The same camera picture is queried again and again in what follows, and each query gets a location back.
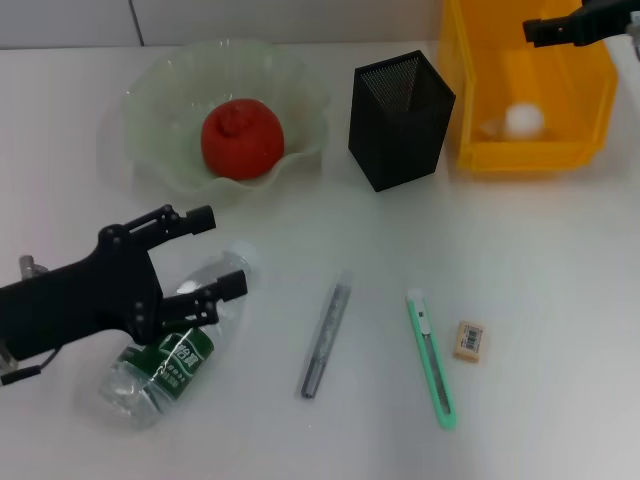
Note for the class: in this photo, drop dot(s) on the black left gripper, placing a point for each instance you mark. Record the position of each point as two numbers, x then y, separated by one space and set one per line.
90 300

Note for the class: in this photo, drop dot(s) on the yellow plastic bin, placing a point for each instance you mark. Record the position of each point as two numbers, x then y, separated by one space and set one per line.
500 75

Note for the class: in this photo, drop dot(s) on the green utility knife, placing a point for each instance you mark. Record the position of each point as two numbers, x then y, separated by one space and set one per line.
430 350

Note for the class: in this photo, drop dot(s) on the red-orange orange fruit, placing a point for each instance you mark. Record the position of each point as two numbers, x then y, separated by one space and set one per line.
242 140

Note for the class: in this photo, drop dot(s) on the clear green-label water bottle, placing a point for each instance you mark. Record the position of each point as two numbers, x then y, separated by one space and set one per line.
175 365

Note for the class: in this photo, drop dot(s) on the pale green glass fruit plate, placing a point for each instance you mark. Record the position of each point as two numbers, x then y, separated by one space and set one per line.
165 100

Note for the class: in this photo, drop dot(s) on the beige eraser with barcode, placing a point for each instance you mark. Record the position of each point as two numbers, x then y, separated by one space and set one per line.
470 341

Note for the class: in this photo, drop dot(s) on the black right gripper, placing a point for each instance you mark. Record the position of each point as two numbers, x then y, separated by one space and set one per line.
612 12

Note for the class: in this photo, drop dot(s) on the white paper ball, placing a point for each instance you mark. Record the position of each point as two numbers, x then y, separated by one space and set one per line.
522 120

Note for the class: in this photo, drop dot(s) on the grey pen in clear sleeve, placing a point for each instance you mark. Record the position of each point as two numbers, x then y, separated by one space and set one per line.
325 340

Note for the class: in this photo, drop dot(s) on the black mesh pen holder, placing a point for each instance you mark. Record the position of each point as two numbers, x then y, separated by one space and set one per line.
395 145

